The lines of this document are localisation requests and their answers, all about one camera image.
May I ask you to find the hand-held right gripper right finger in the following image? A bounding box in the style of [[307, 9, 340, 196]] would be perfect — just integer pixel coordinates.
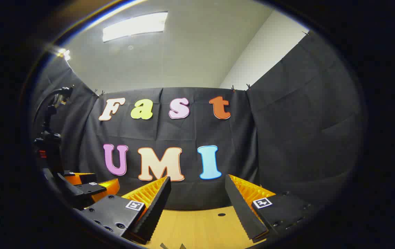
[[224, 174, 315, 241]]

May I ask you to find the rectangular ceiling light panel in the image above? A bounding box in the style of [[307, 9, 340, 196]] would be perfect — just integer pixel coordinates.
[[102, 11, 168, 43]]

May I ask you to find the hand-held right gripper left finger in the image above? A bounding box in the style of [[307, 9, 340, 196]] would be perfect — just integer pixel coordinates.
[[79, 176, 172, 245]]

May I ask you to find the black backdrop cloth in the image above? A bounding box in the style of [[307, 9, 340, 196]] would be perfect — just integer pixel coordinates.
[[31, 31, 367, 211]]

